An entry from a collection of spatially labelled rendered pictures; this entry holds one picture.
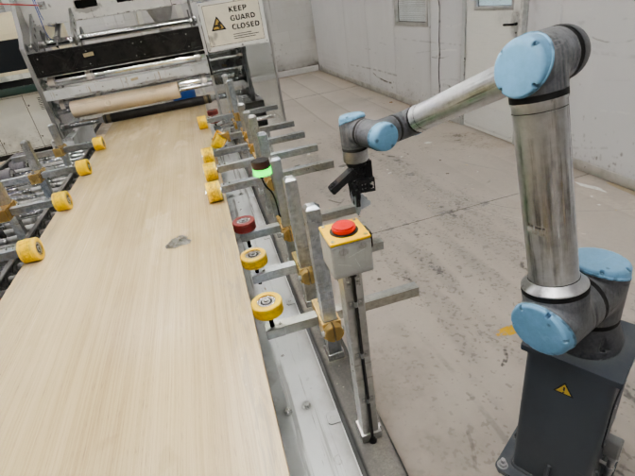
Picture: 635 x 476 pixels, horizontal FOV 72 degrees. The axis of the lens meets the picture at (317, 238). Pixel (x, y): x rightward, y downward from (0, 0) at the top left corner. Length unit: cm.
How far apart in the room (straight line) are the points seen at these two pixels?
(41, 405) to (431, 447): 135
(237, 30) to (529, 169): 291
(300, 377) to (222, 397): 42
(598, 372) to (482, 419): 71
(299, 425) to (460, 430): 90
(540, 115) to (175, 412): 94
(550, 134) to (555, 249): 26
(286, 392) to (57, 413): 55
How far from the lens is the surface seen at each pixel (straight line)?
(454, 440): 193
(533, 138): 103
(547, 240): 111
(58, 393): 114
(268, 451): 84
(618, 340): 146
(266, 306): 112
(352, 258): 71
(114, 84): 374
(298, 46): 1039
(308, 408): 124
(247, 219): 157
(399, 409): 201
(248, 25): 367
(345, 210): 162
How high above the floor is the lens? 157
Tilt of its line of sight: 29 degrees down
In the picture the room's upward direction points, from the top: 9 degrees counter-clockwise
